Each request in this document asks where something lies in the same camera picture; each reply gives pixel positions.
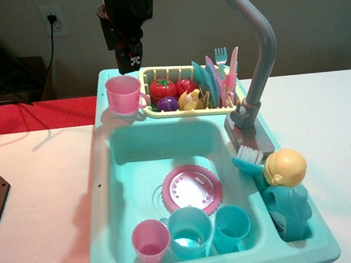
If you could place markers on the teal toy fork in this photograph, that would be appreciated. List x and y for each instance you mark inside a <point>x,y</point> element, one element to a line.
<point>220,55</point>

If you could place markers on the red cloth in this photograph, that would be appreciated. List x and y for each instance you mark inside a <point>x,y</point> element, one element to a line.
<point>47,115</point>

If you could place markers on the red toy apple half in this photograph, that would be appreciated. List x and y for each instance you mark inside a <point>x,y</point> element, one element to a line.
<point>185,86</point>

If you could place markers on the teal toy sink unit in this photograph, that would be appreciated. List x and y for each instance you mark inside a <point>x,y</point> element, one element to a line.
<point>132,156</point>

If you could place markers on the white wall outlet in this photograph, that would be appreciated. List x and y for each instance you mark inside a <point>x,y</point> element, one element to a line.
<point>54,23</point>

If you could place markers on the pink toy knife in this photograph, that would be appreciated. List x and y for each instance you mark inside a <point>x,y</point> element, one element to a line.
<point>232,75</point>

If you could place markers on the pink scalloped plate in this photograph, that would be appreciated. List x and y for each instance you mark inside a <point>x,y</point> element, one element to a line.
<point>192,186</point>

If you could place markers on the pink toy mug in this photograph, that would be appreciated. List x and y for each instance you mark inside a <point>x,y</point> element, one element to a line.
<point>125,96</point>

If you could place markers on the teal right toy cup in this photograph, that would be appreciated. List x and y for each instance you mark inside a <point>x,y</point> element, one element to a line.
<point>232,224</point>

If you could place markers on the teal soap bottle yellow cap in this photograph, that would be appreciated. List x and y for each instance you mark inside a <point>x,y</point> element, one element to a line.
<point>285,197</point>

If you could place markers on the teal dish brush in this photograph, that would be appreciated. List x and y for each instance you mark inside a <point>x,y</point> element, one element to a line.
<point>248,161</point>

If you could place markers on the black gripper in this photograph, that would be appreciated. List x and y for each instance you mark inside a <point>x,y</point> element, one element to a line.
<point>121,22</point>

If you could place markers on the cream dish rack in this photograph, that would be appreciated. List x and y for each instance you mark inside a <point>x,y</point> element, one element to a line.
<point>148,75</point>

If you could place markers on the pink toy plate in rack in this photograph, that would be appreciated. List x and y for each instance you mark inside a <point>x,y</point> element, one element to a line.
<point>214,75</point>

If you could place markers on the grey toy faucet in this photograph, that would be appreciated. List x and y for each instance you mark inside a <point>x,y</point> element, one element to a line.
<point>242,124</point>

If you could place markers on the yellow toy banana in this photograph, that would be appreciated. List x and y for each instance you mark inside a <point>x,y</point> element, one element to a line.
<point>191,101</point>

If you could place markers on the teal toy plate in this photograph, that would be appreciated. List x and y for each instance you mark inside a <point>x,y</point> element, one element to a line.
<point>202,78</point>

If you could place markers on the teal middle toy cup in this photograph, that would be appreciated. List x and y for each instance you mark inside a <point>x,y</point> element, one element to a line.
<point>190,230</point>

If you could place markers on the teal toy cup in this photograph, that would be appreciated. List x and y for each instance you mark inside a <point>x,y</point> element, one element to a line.
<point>232,224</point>
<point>190,230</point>

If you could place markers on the purple toy fruit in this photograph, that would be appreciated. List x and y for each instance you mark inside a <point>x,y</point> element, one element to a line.
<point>167,104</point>

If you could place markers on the pink toy cup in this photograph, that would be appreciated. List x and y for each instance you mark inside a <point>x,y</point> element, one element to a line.
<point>150,240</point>

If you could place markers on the red toy tomato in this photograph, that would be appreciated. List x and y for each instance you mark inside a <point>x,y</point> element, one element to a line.
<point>160,89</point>

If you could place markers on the blue toy plate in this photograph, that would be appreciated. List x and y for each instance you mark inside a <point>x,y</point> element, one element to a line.
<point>216,100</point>

